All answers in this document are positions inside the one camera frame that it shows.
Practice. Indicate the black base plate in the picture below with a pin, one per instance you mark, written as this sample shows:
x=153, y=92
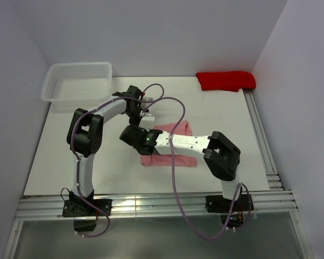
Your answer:
x=72, y=210
x=217, y=204

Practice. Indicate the aluminium front rail frame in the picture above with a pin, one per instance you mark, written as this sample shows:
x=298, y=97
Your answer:
x=48, y=208

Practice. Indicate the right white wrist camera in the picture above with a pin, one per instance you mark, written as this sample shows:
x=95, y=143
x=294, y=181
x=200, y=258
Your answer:
x=147, y=122

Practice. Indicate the aluminium right side rail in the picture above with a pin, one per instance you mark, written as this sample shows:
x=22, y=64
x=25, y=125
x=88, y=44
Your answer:
x=266, y=154

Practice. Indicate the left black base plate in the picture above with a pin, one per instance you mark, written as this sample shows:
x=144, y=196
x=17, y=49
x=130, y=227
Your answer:
x=72, y=210

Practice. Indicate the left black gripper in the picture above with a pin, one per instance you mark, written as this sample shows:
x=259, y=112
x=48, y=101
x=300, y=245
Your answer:
x=134, y=123

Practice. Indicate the red folded t shirt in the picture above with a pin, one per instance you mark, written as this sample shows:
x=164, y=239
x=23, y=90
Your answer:
x=226, y=81

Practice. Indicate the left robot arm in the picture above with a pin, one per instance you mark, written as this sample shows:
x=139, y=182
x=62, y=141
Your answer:
x=86, y=132

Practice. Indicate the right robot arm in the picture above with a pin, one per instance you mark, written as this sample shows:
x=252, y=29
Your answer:
x=220, y=155

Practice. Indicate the pink t shirt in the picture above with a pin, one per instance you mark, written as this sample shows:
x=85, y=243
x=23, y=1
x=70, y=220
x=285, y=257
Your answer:
x=166, y=160

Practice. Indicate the white plastic basket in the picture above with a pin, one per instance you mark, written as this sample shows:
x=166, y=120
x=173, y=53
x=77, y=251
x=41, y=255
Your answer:
x=78, y=84

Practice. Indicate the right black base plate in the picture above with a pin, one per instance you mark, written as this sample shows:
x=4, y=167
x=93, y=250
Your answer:
x=217, y=204

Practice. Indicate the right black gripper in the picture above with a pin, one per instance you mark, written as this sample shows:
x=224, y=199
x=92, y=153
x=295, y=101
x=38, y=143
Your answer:
x=141, y=129

